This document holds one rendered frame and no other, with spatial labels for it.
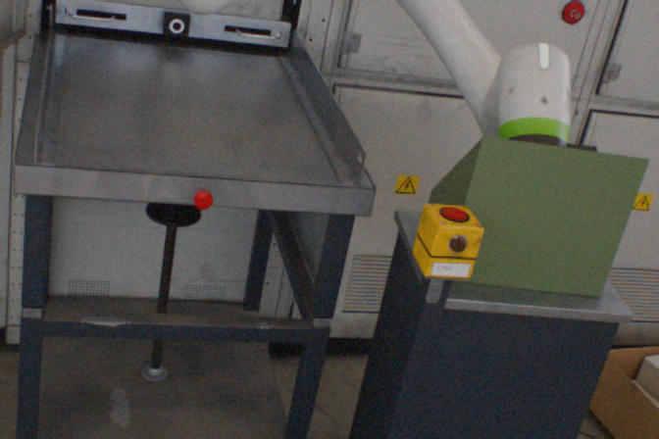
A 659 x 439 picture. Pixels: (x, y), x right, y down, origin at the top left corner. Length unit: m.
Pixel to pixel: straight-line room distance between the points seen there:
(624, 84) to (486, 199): 1.07
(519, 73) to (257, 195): 0.51
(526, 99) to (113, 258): 1.21
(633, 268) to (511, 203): 1.34
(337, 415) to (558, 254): 1.01
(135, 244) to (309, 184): 0.89
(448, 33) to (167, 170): 0.66
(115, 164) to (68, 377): 0.74
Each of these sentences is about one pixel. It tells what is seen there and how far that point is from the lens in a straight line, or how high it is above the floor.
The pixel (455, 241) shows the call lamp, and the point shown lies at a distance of 1.54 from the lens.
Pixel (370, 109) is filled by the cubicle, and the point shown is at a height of 0.75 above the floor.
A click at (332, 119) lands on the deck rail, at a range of 1.91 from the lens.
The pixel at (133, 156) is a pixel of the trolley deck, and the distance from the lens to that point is 1.70.
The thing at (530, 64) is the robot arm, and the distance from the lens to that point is 1.78.
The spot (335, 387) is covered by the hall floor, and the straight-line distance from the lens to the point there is 2.64.
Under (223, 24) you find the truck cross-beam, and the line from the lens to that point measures 2.31.
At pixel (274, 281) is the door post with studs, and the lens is 2.60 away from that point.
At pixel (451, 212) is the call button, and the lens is 1.56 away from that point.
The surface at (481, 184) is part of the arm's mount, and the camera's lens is 1.61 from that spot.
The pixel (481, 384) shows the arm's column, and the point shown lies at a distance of 1.77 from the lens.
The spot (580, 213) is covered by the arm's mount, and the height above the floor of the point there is 0.91.
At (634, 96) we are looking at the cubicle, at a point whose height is 0.85.
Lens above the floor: 1.55
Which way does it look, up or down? 26 degrees down
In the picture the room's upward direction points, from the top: 11 degrees clockwise
